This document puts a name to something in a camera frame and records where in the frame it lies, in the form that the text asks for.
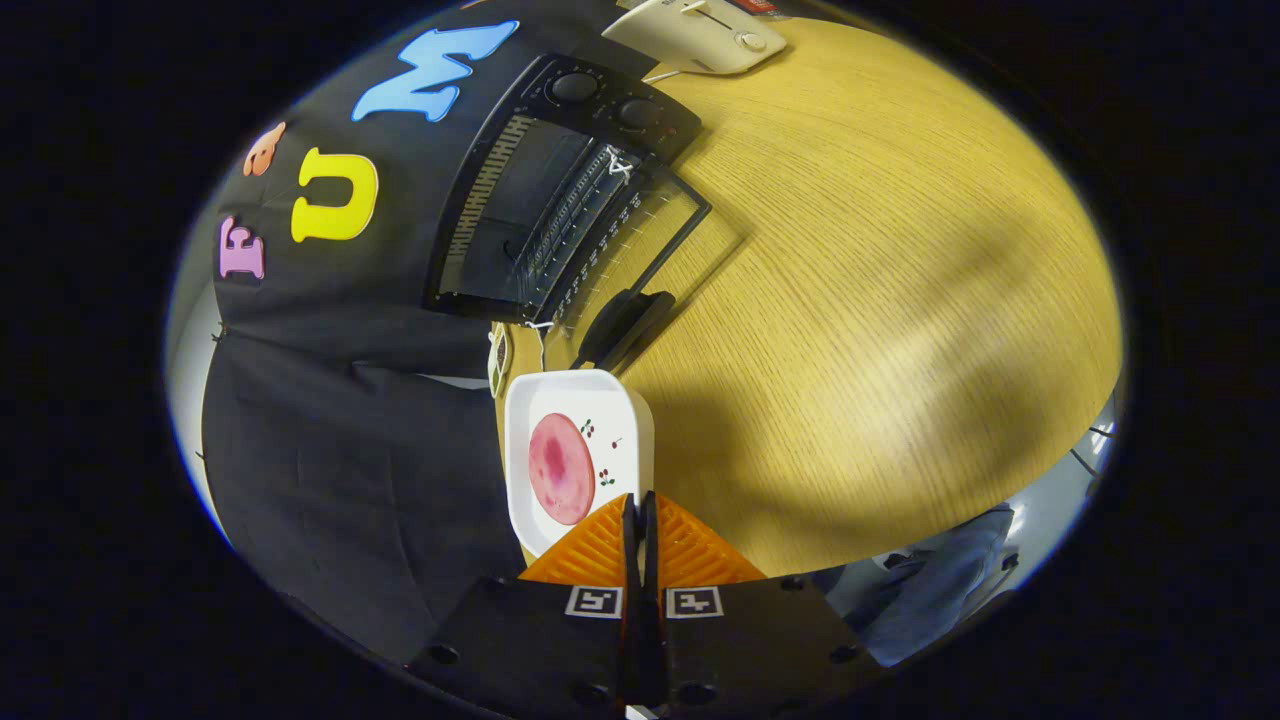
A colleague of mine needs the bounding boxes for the black toaster oven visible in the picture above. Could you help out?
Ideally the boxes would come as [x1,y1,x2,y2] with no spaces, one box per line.
[425,52,746,376]

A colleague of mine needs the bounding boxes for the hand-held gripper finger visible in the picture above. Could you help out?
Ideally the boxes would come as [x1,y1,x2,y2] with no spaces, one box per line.
[644,490,886,711]
[405,492,642,711]

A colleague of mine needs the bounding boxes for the white square food plate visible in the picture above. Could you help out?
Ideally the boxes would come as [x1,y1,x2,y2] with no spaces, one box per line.
[503,369,656,559]

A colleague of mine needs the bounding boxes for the pink ham slice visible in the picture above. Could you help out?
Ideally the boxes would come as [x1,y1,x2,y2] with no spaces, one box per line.
[528,413,597,527]

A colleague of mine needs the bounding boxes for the white pop-up toaster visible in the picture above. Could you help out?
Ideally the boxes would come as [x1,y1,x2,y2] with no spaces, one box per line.
[601,0,789,77]

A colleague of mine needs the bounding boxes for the black backdrop cloth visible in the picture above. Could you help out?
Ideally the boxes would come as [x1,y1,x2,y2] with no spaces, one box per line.
[200,0,641,661]

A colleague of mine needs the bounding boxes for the white divided spice dish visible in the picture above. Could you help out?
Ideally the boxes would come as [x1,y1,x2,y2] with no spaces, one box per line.
[487,325,513,399]

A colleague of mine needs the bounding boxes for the person's blue denim clothing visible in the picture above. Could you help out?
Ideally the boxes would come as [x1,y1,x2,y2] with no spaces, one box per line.
[812,503,1023,669]

